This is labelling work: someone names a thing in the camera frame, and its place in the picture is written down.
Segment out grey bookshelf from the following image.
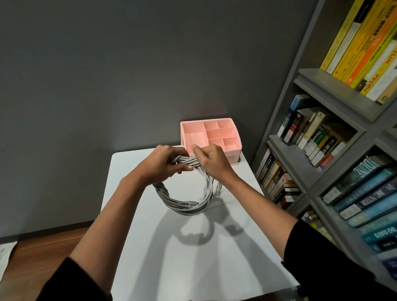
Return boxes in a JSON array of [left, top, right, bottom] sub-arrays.
[[245, 0, 397, 301]]

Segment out row of pale small books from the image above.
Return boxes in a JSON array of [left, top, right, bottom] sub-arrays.
[[301, 209, 336, 247]]

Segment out person's left hand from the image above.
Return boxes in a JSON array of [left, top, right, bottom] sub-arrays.
[[133, 143, 194, 188]]

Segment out pink compartment organizer box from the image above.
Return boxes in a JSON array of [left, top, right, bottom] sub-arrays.
[[180, 117, 243, 168]]

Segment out person's left forearm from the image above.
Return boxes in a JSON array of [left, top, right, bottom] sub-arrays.
[[66, 172, 158, 295]]

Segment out black left sleeve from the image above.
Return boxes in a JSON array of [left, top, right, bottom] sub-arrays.
[[25, 255, 113, 301]]

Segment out grey cable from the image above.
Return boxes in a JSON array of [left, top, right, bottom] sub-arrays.
[[152, 153, 224, 218]]

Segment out black sleeve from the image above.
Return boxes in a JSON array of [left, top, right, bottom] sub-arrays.
[[280, 216, 397, 301], [25, 255, 113, 301]]

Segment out row of yellow books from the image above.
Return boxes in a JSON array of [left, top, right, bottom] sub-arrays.
[[317, 0, 397, 107]]

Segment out row of mixed colour books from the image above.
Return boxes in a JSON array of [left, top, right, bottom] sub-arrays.
[[275, 92, 350, 172]]

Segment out row of dark paperback books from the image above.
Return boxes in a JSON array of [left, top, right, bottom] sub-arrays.
[[255, 147, 302, 211]]

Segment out white paper sheet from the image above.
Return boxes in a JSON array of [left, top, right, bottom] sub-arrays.
[[0, 241, 19, 291]]

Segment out person's right forearm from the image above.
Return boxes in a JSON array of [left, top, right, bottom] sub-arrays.
[[220, 171, 300, 262]]

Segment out person's right hand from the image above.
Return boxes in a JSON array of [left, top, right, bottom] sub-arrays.
[[191, 142, 238, 187]]

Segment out black right sleeve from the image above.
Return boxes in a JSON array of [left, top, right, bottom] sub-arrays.
[[280, 216, 397, 301]]

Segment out stack of blue books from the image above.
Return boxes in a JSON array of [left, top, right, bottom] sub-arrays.
[[320, 154, 397, 298]]

